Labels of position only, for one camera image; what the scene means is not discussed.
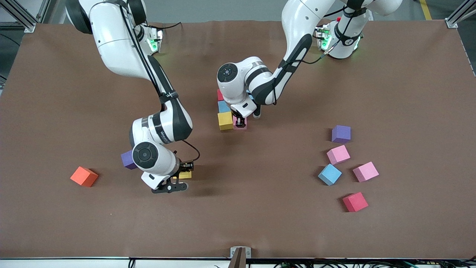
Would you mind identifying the purple foam block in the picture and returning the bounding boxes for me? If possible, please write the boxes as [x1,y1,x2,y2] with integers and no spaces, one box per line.
[332,125,351,144]
[120,150,137,170]

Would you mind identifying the brown table mat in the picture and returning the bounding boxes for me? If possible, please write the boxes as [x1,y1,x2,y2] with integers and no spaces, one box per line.
[0,19,476,260]

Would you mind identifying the orange foam block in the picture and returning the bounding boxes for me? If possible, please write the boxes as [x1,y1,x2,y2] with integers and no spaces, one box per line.
[70,166,99,188]

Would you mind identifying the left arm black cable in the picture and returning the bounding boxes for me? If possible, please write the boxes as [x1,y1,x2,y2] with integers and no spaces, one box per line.
[273,0,369,106]

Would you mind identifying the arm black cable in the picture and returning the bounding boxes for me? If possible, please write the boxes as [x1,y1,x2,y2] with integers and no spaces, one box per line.
[119,0,201,165]
[273,0,369,106]

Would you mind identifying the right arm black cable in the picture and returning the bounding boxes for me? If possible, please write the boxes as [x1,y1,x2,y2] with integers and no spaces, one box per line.
[119,0,201,165]

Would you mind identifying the aluminium frame post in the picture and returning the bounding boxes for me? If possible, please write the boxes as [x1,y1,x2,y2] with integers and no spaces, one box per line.
[445,0,476,29]
[0,0,49,33]

